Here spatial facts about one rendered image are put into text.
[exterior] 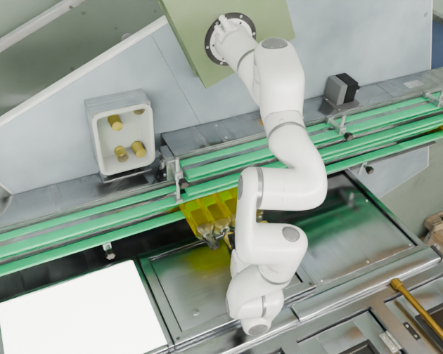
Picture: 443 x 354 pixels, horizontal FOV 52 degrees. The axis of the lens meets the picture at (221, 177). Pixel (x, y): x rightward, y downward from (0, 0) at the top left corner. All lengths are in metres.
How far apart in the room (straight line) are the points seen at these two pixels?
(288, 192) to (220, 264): 0.64
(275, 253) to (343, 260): 0.72
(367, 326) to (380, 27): 1.03
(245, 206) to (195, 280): 0.60
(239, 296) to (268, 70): 0.50
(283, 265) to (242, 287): 0.15
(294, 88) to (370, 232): 0.89
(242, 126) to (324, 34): 0.42
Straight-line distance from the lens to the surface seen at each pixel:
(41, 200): 1.48
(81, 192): 1.48
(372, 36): 1.81
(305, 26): 1.59
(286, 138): 0.92
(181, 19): 1.26
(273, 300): 1.15
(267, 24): 1.37
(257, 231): 0.91
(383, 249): 1.70
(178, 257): 1.50
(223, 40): 1.28
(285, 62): 1.00
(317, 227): 1.70
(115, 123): 1.37
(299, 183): 0.90
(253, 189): 0.88
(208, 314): 1.39
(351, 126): 1.69
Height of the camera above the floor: 1.91
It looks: 41 degrees down
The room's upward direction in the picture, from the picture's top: 145 degrees clockwise
